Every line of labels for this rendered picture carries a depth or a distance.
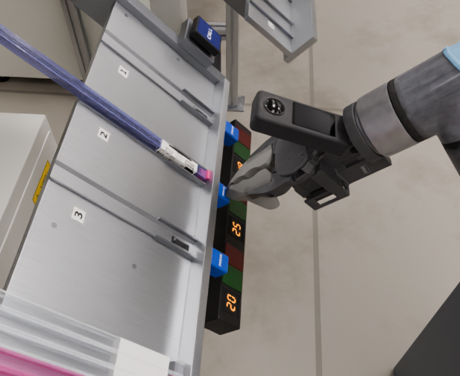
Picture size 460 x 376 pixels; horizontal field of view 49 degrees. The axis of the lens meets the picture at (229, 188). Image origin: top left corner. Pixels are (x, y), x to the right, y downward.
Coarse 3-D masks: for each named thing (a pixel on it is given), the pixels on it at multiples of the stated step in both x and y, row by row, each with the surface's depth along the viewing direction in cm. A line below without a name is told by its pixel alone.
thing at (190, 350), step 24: (216, 96) 75; (216, 120) 72; (216, 144) 68; (216, 168) 66; (216, 192) 64; (192, 264) 58; (192, 288) 56; (192, 312) 54; (192, 336) 52; (192, 360) 50
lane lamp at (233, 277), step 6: (228, 264) 65; (228, 270) 64; (234, 270) 65; (228, 276) 64; (234, 276) 65; (240, 276) 66; (222, 282) 63; (228, 282) 63; (234, 282) 64; (240, 282) 65; (234, 288) 64; (240, 288) 65
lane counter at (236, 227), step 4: (232, 216) 69; (232, 220) 69; (236, 220) 70; (228, 224) 68; (232, 224) 69; (236, 224) 70; (240, 224) 70; (228, 228) 68; (232, 228) 68; (236, 228) 69; (240, 228) 70; (244, 228) 70; (228, 232) 67; (232, 232) 68; (236, 232) 69; (240, 232) 69; (244, 232) 70; (236, 236) 68; (240, 236) 69; (240, 240) 69
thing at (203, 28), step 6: (198, 24) 72; (204, 24) 74; (198, 30) 72; (204, 30) 73; (210, 30) 74; (204, 36) 72; (210, 36) 74; (216, 36) 75; (210, 42) 73; (216, 42) 74
